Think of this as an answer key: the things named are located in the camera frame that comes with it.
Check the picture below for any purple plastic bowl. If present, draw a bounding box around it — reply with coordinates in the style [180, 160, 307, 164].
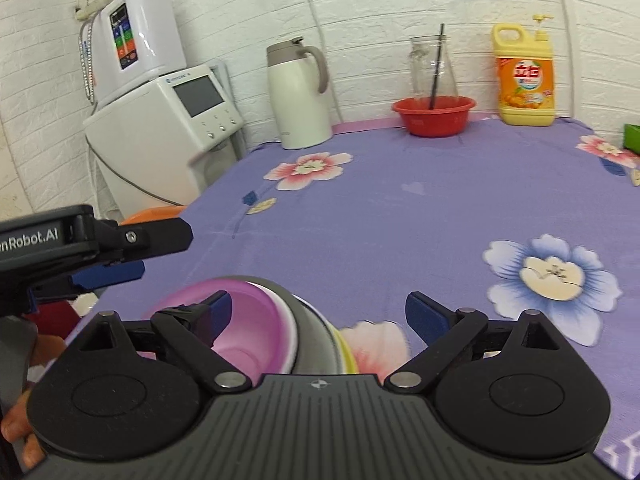
[151, 278, 298, 382]

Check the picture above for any stainless steel bowl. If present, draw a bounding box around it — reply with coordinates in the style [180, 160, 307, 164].
[229, 275, 346, 375]

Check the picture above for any white red-patterned ceramic bowl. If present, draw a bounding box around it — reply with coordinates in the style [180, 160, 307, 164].
[247, 284, 298, 377]

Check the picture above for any person's left hand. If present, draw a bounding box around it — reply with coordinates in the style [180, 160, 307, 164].
[1, 335, 66, 469]

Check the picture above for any orange plastic basin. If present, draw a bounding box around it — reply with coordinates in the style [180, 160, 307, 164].
[120, 206, 186, 226]

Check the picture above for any white water dispenser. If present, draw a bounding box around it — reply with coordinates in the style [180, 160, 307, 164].
[85, 60, 246, 218]

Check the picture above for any purple floral tablecloth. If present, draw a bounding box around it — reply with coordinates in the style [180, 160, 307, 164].
[98, 119, 639, 478]

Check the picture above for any white water purifier unit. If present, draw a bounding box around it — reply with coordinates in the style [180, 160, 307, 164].
[78, 0, 186, 108]

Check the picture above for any red plastic basket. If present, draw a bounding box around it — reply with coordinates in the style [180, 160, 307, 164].
[392, 96, 476, 139]

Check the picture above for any white thermos jug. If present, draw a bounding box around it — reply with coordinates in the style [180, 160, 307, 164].
[267, 37, 333, 150]

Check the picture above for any clear glass jar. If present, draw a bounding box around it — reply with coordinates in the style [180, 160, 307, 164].
[409, 34, 458, 101]

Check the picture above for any yellow dish soap bottle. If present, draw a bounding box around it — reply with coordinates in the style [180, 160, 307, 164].
[491, 14, 555, 127]

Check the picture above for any green box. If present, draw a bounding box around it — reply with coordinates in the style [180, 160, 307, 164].
[624, 124, 640, 155]

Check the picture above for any black straw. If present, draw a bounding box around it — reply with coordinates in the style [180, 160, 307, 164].
[430, 23, 445, 110]

